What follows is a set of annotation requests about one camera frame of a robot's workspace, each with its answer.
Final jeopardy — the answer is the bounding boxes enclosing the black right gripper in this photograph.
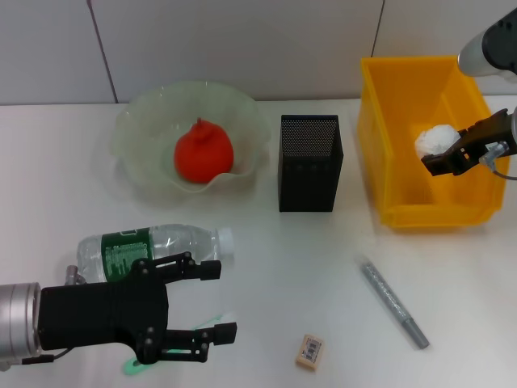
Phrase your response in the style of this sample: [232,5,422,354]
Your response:
[421,108,516,178]

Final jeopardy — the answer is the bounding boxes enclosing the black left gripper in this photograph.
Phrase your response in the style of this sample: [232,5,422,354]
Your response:
[39,251,238,365]

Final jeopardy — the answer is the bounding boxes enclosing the white paper ball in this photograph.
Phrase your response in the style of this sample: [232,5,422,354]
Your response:
[414,124,461,159]

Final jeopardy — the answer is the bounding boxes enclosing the water bottle with green label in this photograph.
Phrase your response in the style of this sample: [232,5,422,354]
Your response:
[76,224,236,284]

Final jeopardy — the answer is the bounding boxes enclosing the beige eraser with barcode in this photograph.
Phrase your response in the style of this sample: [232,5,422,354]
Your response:
[294,333,326,369]

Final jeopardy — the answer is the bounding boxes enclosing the green utility knife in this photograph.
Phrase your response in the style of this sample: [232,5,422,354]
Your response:
[123,310,237,376]

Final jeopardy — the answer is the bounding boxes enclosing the orange fruit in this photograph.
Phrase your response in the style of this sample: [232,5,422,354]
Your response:
[173,116,235,183]

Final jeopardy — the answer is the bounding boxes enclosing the black mesh pen holder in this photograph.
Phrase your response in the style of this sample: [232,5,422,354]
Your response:
[277,114,345,213]

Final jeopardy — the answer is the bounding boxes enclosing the silver marker pen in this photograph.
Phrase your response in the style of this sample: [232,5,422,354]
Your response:
[357,256,431,350]

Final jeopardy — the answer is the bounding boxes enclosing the green glass fruit plate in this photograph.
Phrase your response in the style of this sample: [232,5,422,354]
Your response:
[109,80,272,205]

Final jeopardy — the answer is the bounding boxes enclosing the yellow plastic bin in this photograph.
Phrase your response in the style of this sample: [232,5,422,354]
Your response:
[356,55,512,232]

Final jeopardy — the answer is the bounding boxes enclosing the right arm cable with connector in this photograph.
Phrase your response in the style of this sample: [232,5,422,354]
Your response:
[479,140,517,181]

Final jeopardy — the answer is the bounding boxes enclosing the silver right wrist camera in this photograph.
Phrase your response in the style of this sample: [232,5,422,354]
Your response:
[457,7,517,82]

